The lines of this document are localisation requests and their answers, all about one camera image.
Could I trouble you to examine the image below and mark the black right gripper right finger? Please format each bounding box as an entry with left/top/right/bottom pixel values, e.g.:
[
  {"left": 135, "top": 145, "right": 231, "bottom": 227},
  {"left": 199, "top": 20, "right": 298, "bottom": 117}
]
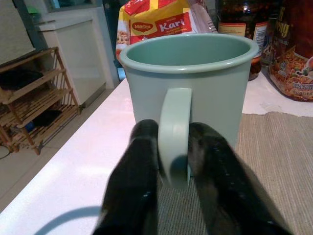
[{"left": 187, "top": 122, "right": 293, "bottom": 235}]

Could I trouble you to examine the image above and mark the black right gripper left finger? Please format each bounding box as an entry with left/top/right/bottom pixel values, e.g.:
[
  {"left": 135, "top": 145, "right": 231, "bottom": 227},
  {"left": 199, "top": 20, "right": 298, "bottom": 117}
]
[{"left": 94, "top": 119, "right": 160, "bottom": 235}]

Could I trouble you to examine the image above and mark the pale green mug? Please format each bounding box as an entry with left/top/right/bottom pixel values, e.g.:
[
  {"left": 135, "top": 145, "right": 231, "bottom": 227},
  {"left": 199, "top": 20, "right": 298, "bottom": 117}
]
[{"left": 119, "top": 32, "right": 259, "bottom": 190}]

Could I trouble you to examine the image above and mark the beige woven placemat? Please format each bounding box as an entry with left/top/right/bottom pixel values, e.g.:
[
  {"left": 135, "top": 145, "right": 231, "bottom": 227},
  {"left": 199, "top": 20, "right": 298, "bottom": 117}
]
[{"left": 156, "top": 111, "right": 313, "bottom": 235}]

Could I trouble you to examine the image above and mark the white plate blue rim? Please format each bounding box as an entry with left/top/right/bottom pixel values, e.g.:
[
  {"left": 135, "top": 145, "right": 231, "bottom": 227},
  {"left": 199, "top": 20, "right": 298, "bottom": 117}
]
[{"left": 34, "top": 206, "right": 102, "bottom": 235}]

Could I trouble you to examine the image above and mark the black shoe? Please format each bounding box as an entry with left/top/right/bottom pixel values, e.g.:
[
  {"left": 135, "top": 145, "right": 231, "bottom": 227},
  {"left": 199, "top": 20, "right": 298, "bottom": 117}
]
[
  {"left": 33, "top": 109, "right": 63, "bottom": 128},
  {"left": 0, "top": 69, "right": 45, "bottom": 90}
]

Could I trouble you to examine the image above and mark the wooden slatted shoe rack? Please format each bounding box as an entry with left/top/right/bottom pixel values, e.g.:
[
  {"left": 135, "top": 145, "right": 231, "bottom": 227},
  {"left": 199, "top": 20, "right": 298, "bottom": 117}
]
[{"left": 0, "top": 46, "right": 81, "bottom": 156}]

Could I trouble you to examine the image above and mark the white cabinet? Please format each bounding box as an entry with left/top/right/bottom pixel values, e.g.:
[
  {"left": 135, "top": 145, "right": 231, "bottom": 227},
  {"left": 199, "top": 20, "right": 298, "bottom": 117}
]
[{"left": 36, "top": 6, "right": 123, "bottom": 105}]

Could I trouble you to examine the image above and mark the orange instant noodle packet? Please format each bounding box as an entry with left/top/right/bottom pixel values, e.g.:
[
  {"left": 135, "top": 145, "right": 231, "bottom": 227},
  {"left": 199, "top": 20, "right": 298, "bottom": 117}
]
[{"left": 261, "top": 0, "right": 313, "bottom": 103}]

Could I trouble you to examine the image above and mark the dark glass jar white label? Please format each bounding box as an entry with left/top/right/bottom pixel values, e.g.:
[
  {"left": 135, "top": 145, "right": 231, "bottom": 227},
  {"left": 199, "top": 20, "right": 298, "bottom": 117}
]
[{"left": 218, "top": 0, "right": 271, "bottom": 81}]

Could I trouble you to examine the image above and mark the yellow red noodle packet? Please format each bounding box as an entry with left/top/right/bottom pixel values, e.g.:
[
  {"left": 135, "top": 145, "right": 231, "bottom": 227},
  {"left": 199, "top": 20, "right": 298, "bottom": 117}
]
[{"left": 114, "top": 0, "right": 199, "bottom": 65}]

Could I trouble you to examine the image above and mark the clear plastic bag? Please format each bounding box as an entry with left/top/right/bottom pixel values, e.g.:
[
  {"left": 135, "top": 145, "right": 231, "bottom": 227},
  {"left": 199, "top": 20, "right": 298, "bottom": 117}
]
[{"left": 188, "top": 0, "right": 219, "bottom": 35}]

